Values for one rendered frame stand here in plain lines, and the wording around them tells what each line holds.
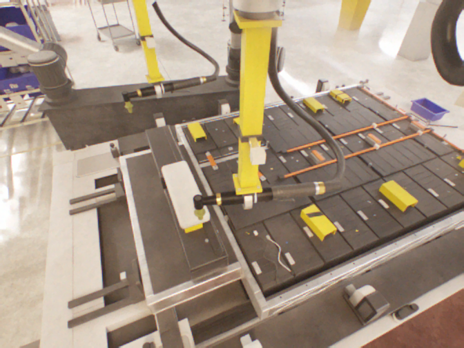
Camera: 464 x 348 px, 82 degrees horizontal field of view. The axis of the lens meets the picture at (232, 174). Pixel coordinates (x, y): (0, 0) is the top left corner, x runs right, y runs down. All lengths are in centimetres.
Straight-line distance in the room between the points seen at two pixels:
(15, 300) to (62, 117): 142
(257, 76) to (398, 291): 111
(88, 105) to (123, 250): 136
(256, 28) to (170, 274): 92
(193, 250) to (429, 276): 104
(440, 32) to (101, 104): 225
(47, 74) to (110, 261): 154
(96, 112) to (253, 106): 202
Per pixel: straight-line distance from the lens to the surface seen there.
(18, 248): 293
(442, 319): 256
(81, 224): 164
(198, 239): 109
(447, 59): 56
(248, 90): 62
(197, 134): 168
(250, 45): 59
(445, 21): 58
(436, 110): 273
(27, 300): 262
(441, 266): 159
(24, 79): 347
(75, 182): 189
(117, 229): 162
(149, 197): 141
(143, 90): 148
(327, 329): 124
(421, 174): 177
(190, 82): 152
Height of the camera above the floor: 202
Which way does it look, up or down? 45 degrees down
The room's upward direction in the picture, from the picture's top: straight up
